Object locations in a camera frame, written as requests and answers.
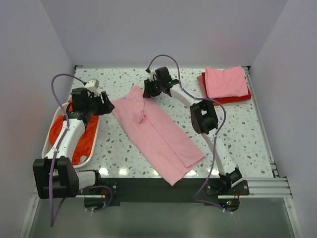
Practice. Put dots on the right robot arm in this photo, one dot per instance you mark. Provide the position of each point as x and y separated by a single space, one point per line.
204 121

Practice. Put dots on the orange t shirt in basket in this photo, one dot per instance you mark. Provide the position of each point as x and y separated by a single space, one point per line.
85 146

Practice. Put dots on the white laundry basket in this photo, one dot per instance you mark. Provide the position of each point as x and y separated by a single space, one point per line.
74 140

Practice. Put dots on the pink t shirt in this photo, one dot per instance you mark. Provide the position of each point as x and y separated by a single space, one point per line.
230 82
162 142

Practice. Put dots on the folded red t shirt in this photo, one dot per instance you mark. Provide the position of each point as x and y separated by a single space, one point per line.
225 100

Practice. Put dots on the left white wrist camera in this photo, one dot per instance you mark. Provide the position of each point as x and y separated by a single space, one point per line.
92 86

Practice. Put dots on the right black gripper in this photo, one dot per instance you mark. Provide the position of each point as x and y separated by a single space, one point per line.
148 92

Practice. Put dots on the aluminium frame rail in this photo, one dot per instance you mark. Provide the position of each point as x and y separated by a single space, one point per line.
264 213

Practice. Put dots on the folded pink t shirt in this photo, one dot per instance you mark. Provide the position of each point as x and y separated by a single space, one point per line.
230 82

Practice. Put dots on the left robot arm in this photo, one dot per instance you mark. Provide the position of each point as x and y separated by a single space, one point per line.
55 176

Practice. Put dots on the folded orange t shirt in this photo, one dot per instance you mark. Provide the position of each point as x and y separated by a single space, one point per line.
215 104

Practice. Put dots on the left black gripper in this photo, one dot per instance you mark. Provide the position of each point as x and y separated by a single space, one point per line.
105 108

